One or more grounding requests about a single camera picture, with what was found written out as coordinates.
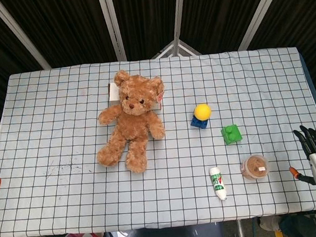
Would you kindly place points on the white bottle green label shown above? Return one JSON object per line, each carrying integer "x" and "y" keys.
{"x": 218, "y": 183}

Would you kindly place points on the blue toy building brick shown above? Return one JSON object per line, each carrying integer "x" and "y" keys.
{"x": 199, "y": 124}

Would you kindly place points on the blue checked tablecloth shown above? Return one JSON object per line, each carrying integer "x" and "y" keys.
{"x": 71, "y": 204}

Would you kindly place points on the green toy building brick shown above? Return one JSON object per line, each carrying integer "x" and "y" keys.
{"x": 232, "y": 135}

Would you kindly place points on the yellow ball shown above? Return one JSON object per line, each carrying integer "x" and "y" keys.
{"x": 202, "y": 111}

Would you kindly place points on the brown plush teddy bear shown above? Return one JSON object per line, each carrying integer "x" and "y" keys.
{"x": 131, "y": 124}

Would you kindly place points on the white aluminium frame post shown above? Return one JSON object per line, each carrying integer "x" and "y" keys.
{"x": 19, "y": 34}
{"x": 261, "y": 8}
{"x": 112, "y": 24}
{"x": 179, "y": 17}

